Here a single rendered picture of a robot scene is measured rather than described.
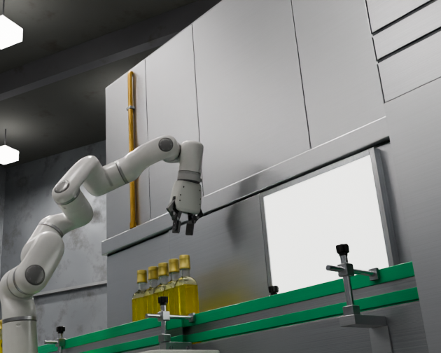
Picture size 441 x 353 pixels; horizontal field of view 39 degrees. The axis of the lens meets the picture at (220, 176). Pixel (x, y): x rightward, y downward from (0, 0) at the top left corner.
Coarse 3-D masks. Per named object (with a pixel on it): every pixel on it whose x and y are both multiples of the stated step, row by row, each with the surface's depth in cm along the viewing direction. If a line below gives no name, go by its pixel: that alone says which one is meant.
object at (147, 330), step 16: (144, 320) 182; (80, 336) 208; (96, 336) 201; (112, 336) 194; (128, 336) 188; (144, 336) 182; (48, 352) 223; (64, 352) 215; (80, 352) 206; (96, 352) 199; (112, 352) 192
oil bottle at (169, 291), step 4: (172, 280) 196; (168, 284) 195; (172, 284) 194; (164, 288) 196; (168, 288) 195; (172, 288) 193; (164, 292) 196; (168, 292) 194; (172, 292) 193; (168, 296) 194; (172, 296) 192; (168, 300) 193; (172, 300) 192; (168, 304) 193; (172, 304) 192; (168, 308) 193; (172, 308) 191; (172, 312) 191
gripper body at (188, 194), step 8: (176, 184) 198; (184, 184) 197; (192, 184) 199; (176, 192) 197; (184, 192) 197; (192, 192) 199; (200, 192) 202; (176, 200) 196; (184, 200) 197; (192, 200) 199; (200, 200) 201; (176, 208) 196; (184, 208) 197; (192, 208) 199; (200, 208) 202
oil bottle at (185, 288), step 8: (176, 280) 193; (184, 280) 190; (192, 280) 192; (176, 288) 191; (184, 288) 189; (192, 288) 190; (176, 296) 190; (184, 296) 188; (192, 296) 189; (176, 304) 190; (184, 304) 187; (192, 304) 188; (176, 312) 189; (184, 312) 186; (192, 312) 187
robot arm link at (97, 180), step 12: (72, 168) 195; (84, 168) 193; (96, 168) 195; (108, 168) 200; (60, 180) 193; (72, 180) 190; (84, 180) 191; (96, 180) 197; (108, 180) 199; (120, 180) 200; (60, 192) 188; (72, 192) 188; (96, 192) 200; (108, 192) 203; (60, 204) 189
